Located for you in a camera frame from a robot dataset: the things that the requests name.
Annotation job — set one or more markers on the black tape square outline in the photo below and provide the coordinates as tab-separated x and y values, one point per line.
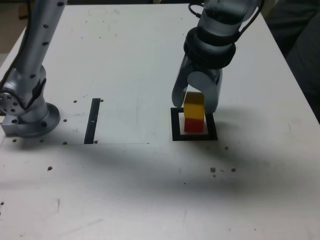
175	125

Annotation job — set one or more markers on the yellow cube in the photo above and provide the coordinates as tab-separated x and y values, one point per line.
192	111

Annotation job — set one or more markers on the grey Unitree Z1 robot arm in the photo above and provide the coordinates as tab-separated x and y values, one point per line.
37	50

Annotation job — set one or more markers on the red cube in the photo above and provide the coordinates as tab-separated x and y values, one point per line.
193	125

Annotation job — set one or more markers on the brown cardboard box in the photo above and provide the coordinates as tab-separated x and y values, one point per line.
23	11

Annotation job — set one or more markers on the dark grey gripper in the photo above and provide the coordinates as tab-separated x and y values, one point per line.
205	70

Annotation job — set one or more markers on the black tape strip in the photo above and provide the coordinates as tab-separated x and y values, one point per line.
90	130

